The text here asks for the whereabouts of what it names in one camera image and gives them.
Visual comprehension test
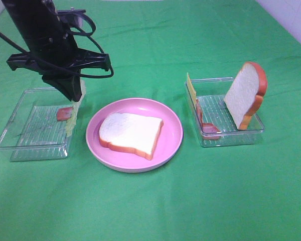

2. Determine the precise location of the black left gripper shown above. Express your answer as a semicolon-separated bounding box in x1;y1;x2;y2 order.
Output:
6;37;111;102

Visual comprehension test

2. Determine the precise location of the toy bacon strip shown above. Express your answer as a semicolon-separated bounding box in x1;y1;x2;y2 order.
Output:
57;107;73;121
196;99;220;140

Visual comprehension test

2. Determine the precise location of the toy lettuce leaf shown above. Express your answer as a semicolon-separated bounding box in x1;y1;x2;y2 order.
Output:
65;79;86;137

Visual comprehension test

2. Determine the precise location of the toy bread slice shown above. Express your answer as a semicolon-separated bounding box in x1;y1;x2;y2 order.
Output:
98;112;164;160
224;62;268;130

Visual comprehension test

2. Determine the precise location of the yellow toy cheese slice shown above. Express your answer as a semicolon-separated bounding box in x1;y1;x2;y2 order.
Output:
186;72;197;107

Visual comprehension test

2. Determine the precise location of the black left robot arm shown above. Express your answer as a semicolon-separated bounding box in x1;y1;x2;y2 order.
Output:
3;1;113;102

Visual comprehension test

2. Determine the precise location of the clear plastic box left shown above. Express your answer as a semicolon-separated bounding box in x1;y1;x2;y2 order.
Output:
0;87;73;162

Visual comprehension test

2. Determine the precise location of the clear plastic box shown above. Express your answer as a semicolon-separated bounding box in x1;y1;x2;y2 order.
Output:
185;77;264;148
0;87;73;162

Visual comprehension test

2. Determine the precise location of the pink plate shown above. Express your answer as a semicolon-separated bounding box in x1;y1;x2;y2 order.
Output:
86;98;183;173

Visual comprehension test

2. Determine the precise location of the clear plastic box right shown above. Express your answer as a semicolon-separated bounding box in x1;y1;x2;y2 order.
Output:
185;77;264;148

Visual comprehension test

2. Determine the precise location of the green tablecloth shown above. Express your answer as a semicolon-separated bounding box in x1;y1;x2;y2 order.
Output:
0;1;301;240

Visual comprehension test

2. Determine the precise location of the black cable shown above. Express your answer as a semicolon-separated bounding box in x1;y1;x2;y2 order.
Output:
0;11;115;78

